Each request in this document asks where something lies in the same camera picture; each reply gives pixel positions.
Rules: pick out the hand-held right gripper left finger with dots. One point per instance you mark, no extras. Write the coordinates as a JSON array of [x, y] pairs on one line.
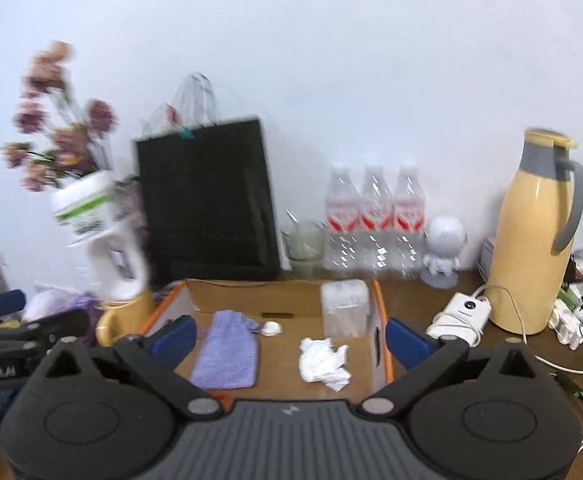
[[176, 341]]

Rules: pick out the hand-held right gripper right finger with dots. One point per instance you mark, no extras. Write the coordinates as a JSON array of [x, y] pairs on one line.
[[406, 342]]

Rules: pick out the orange-edged cardboard box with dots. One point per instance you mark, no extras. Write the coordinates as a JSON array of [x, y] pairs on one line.
[[281, 305]]

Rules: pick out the translucent cotton swab container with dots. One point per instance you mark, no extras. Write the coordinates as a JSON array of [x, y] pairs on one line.
[[344, 310]]

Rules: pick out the purple plastic bag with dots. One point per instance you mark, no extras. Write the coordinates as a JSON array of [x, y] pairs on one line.
[[79, 305]]

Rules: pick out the yellow mug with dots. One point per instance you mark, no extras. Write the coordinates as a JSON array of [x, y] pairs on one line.
[[131, 317]]

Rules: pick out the purple knit pouch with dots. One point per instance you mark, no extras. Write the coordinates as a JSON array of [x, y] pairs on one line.
[[226, 355]]

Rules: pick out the white power bank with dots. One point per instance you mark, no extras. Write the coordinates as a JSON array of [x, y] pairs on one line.
[[464, 312]]

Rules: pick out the crumpled white tissue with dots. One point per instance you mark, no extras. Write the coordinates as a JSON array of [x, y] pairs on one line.
[[321, 360]]

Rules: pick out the small white cap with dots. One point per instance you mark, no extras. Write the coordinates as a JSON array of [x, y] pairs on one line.
[[272, 328]]

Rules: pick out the white astronaut speaker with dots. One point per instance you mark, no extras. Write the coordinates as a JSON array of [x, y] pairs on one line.
[[444, 240]]

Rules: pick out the grey storage box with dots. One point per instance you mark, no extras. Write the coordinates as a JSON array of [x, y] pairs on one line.
[[486, 260]]

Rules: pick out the clear red-label water bottle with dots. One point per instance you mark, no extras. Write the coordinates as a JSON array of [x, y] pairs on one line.
[[377, 220], [344, 220], [410, 220]]

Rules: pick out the white tub with green label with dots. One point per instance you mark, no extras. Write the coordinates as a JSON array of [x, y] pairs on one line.
[[86, 205]]

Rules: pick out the clear glass cup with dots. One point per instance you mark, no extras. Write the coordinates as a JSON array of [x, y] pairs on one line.
[[304, 250]]

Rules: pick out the black paper bag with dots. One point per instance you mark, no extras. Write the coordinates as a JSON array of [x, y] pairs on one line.
[[206, 200]]

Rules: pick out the yellow thermos jug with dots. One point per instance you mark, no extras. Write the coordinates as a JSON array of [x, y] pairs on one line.
[[531, 240]]

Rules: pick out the clear glass straw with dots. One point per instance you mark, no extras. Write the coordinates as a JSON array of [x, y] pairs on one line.
[[290, 217]]

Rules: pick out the pink artificial flowers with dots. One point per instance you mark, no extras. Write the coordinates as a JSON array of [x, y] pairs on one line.
[[66, 145]]

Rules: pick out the clear plastic bag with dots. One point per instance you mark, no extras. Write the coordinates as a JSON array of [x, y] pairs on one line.
[[194, 102]]

